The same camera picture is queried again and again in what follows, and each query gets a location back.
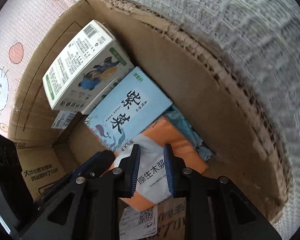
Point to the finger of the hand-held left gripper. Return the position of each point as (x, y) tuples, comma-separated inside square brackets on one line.
[(100, 162)]

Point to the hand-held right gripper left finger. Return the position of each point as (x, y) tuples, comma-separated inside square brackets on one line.
[(135, 170)]

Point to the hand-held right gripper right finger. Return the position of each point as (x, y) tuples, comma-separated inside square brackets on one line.
[(168, 170)]

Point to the orange white tissue pack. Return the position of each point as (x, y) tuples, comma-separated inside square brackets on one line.
[(150, 170)]

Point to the light blue wet wipes pack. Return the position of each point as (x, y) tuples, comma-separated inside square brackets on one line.
[(190, 135)]

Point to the brown cardboard box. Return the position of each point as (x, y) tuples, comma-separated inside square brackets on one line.
[(190, 67)]

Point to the light blue whale print box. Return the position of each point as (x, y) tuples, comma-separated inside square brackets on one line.
[(130, 100)]

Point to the pink white printed sofa cover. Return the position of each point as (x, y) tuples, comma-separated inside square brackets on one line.
[(265, 55)]

